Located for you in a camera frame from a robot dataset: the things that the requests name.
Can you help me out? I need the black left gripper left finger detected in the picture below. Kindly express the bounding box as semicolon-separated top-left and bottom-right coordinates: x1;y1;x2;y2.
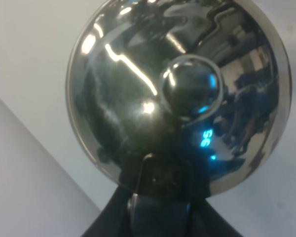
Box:
83;186;138;237

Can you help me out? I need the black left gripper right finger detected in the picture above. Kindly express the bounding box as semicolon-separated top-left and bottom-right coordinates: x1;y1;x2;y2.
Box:
187;195;241;237

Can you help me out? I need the stainless steel teapot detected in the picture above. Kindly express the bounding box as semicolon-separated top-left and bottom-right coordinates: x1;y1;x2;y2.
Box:
66;0;292;201

